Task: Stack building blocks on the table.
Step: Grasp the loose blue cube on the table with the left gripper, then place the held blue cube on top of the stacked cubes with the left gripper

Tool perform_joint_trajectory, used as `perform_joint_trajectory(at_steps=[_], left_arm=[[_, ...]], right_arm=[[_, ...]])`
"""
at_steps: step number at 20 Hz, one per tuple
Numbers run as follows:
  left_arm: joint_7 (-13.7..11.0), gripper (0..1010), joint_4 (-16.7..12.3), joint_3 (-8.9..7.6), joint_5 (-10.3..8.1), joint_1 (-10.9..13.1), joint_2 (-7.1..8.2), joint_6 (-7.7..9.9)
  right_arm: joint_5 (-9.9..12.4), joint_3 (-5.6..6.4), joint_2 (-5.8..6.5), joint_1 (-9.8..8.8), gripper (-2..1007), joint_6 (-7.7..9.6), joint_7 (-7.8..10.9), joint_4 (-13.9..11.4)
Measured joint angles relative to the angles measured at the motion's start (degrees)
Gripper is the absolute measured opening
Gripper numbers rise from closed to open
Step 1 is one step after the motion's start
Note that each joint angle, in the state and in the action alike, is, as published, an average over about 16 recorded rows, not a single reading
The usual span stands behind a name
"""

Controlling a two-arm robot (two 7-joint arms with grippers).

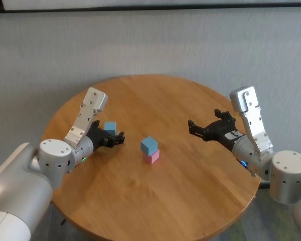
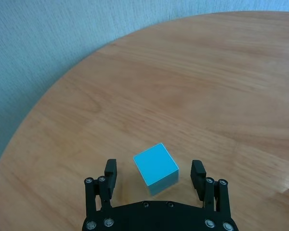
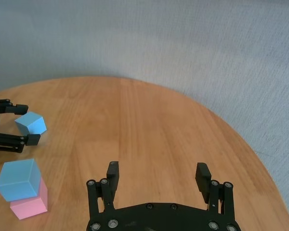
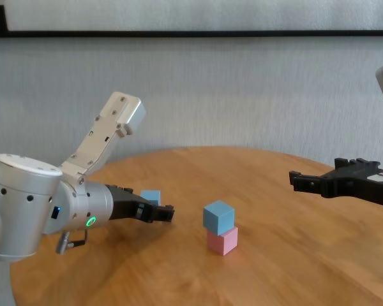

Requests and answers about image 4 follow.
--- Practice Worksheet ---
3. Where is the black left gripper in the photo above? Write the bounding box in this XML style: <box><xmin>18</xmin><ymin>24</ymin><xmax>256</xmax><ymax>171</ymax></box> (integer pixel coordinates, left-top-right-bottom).
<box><xmin>105</xmin><ymin>184</ymin><xmax>176</xmax><ymax>224</ymax></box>

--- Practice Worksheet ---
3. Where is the left arm cable with connector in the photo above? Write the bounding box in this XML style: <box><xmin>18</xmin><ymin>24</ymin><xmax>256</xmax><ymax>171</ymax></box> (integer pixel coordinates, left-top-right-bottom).
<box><xmin>56</xmin><ymin>229</ymin><xmax>89</xmax><ymax>255</ymax></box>

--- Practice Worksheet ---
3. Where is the blue building block cube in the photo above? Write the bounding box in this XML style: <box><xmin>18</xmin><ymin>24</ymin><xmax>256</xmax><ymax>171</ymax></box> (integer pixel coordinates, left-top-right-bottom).
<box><xmin>203</xmin><ymin>200</ymin><xmax>236</xmax><ymax>234</ymax></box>
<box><xmin>140</xmin><ymin>190</ymin><xmax>162</xmax><ymax>207</ymax></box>

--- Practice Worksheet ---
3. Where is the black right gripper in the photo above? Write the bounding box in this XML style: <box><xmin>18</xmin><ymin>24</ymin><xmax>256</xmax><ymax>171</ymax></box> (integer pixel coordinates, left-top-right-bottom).
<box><xmin>289</xmin><ymin>157</ymin><xmax>383</xmax><ymax>209</ymax></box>

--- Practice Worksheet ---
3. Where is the pink building block cube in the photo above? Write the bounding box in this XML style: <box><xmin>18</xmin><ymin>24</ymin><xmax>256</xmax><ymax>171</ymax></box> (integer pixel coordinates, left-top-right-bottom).
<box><xmin>206</xmin><ymin>226</ymin><xmax>239</xmax><ymax>256</ymax></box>

